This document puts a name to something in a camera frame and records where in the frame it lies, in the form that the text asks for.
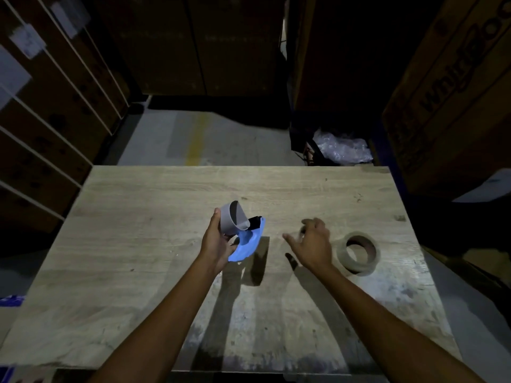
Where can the person's left hand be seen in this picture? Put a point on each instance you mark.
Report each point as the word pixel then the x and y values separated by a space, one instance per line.
pixel 211 247

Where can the person's right hand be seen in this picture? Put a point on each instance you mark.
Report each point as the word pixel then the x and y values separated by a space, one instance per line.
pixel 315 247

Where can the person's left thumb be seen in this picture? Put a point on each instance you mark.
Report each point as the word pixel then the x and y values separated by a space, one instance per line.
pixel 216 221

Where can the person's right thumb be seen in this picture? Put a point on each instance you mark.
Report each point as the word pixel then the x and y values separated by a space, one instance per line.
pixel 291 241

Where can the grey tape roll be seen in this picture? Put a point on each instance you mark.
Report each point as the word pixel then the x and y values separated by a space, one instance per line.
pixel 229 219

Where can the blue tape dispenser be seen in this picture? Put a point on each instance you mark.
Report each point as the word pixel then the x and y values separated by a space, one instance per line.
pixel 247 243

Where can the person's right forearm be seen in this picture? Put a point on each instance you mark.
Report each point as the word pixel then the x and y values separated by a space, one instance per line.
pixel 383 331

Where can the person's left forearm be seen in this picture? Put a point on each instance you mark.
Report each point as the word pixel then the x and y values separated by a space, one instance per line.
pixel 159 331

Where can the beige packing tape roll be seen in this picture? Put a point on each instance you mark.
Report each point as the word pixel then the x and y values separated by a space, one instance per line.
pixel 343 255

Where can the crumpled clear plastic bag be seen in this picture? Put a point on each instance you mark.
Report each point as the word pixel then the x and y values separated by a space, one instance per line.
pixel 343 147

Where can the large plain cardboard box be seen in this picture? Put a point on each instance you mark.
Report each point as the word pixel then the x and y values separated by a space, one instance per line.
pixel 191 43

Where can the dark tall cardboard box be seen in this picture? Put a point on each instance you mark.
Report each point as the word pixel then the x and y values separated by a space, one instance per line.
pixel 351 51

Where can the white sheet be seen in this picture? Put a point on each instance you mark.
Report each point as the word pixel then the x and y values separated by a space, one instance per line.
pixel 485 187

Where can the large printed cardboard box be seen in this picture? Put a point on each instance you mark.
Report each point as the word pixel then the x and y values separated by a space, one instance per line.
pixel 451 103

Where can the blue packet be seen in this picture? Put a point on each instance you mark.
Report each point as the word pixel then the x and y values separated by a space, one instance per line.
pixel 10 301

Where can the large white paper label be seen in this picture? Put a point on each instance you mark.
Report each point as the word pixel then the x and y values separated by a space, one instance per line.
pixel 10 79

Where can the tilted white paper label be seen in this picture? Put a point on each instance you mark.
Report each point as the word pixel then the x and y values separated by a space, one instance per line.
pixel 70 13

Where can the small white paper label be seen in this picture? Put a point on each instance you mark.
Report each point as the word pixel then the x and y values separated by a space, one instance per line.
pixel 28 40

